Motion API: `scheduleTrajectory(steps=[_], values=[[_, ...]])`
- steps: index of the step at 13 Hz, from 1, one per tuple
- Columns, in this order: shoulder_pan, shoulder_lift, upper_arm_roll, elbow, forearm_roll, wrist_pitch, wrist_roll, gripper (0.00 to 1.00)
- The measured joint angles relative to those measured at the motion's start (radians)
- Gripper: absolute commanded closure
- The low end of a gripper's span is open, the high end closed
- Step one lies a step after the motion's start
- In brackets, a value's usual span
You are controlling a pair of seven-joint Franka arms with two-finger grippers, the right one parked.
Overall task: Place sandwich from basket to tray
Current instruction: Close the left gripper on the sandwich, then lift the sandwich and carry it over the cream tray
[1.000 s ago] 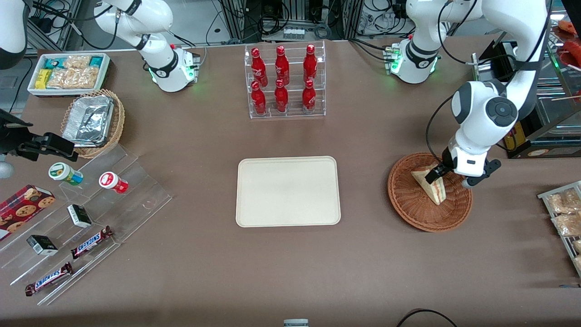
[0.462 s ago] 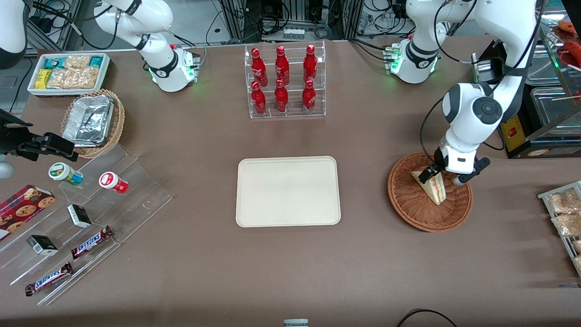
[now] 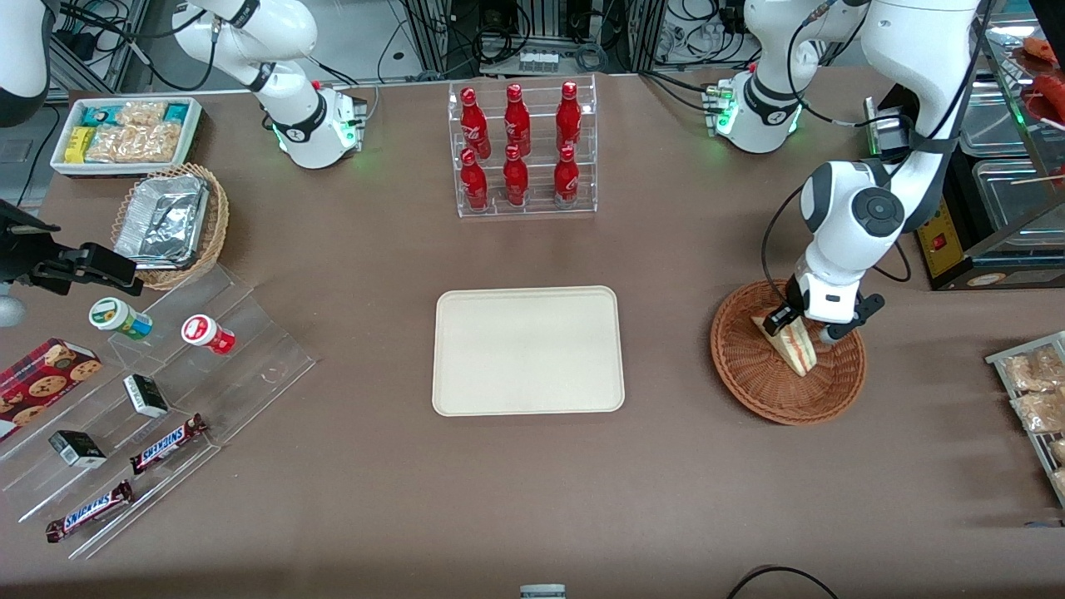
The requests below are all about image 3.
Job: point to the red tartan cookie box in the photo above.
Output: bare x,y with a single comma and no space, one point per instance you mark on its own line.
42,387

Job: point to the light wicker basket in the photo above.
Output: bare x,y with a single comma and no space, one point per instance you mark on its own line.
212,225

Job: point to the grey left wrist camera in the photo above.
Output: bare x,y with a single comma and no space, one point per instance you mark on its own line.
865,309

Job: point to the clear acrylic bottle rack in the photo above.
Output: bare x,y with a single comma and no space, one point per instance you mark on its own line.
541,137

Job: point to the glass food warmer cabinet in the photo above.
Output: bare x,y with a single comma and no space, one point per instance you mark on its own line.
998,249

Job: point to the clear cracker bag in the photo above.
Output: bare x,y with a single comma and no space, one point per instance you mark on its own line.
141,112
133,143

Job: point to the tray of wrapped pastries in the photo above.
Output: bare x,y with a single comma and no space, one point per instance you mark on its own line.
998,359

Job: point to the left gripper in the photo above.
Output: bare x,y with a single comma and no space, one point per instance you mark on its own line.
795,296

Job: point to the clear acrylic stepped stand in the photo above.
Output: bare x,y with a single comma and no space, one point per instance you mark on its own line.
250,358

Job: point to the red lid small jar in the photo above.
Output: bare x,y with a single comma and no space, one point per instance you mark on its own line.
204,333

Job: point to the clear pastry bag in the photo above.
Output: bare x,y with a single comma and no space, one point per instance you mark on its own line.
1032,370
1040,411
1059,452

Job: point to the small black carton box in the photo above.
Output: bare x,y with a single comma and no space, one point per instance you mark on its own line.
76,449
146,396

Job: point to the triangular sandwich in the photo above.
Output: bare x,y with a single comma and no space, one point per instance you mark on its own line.
795,349

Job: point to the white plastic snack bin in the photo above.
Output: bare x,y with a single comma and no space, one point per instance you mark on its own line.
193,133

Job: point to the aluminium foil container stack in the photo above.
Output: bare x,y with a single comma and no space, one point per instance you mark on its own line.
162,220

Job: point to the small grey device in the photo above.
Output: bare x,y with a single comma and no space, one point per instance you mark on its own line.
542,591

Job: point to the grey metal controller box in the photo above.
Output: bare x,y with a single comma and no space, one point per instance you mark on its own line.
886,131

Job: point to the yellow snack packet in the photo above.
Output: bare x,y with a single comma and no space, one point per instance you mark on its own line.
79,144

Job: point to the green lid sunflower jar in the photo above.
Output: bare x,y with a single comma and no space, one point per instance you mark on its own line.
112,314

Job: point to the red cola bottle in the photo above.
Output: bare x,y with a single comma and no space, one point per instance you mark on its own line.
517,116
473,183
515,179
569,115
473,121
567,177

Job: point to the brown wicker basket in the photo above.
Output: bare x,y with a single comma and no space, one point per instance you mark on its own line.
749,374

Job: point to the Snickers chocolate bar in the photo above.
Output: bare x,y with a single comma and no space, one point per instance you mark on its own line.
166,443
90,511

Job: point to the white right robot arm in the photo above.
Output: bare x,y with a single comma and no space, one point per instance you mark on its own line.
308,125

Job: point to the white power strip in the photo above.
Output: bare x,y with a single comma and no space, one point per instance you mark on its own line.
538,61

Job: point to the teal snack packet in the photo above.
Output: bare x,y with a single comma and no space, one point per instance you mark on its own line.
176,111
96,115

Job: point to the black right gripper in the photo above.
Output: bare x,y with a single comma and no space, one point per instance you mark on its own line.
25,254

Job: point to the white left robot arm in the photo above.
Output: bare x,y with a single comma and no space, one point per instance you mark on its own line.
857,208

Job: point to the cream rectangular tray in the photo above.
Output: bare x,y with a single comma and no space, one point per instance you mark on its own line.
528,349

